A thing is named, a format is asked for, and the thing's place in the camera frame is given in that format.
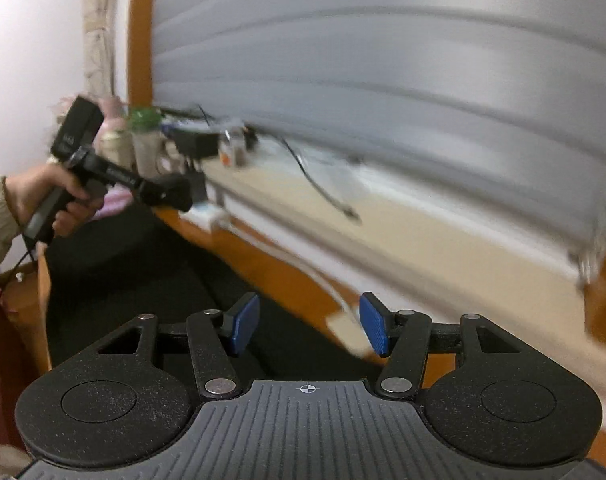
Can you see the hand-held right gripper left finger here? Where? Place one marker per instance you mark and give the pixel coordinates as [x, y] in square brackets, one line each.
[245, 322]

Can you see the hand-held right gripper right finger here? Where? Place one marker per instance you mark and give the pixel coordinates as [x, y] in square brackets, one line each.
[375, 322]

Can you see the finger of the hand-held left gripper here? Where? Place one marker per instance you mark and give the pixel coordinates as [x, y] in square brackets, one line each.
[173, 192]

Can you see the black garment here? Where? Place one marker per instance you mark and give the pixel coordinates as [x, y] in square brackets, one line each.
[148, 270]

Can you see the person's left hand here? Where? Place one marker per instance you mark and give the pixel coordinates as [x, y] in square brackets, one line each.
[30, 190]

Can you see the black power adapter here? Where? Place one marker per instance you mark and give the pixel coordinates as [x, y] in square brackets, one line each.
[199, 187]

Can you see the pink thermos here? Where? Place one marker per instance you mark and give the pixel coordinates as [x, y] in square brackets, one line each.
[114, 110]

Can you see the white power strip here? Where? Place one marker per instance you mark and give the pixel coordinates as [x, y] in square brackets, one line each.
[208, 216]

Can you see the cream pitcher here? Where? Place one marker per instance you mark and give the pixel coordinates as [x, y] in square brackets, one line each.
[118, 147]

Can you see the green plant in plastic cup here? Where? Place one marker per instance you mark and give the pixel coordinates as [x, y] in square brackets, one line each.
[145, 150]

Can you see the black box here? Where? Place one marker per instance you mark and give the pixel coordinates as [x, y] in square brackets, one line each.
[198, 142]

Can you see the pink tissue pack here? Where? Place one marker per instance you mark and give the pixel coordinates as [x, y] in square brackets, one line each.
[115, 204]

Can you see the blue white packet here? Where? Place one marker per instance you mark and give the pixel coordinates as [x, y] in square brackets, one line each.
[169, 127]

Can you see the clear jar with orange label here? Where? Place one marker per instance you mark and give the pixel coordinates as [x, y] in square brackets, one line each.
[230, 152]

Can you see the beige patterned curtain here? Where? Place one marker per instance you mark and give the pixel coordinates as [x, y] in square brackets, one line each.
[98, 35]

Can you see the grey window blind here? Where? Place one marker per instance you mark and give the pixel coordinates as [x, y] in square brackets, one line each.
[383, 85]

